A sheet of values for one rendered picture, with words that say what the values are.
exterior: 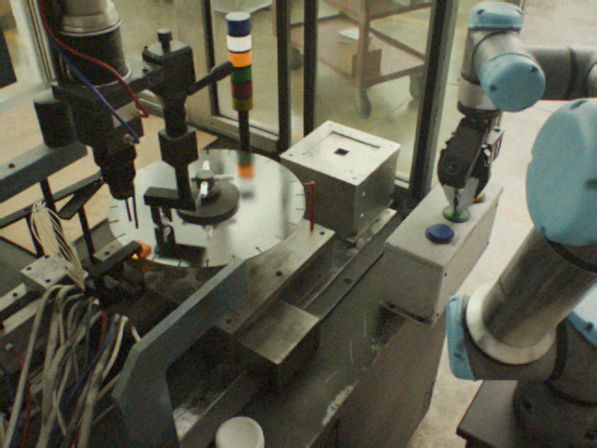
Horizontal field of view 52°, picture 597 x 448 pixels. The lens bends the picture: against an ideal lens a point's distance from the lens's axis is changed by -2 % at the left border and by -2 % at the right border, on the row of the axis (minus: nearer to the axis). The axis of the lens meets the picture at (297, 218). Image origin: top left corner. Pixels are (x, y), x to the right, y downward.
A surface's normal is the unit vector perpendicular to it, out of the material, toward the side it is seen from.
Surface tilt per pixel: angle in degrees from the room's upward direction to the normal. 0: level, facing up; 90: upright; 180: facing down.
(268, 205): 0
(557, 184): 83
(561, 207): 82
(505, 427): 0
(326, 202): 90
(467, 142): 32
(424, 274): 90
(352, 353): 0
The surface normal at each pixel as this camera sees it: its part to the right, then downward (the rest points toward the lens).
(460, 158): -0.29, -0.39
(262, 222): 0.00, -0.79
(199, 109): -0.57, 0.50
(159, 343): 0.82, 0.35
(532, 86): -0.03, 0.62
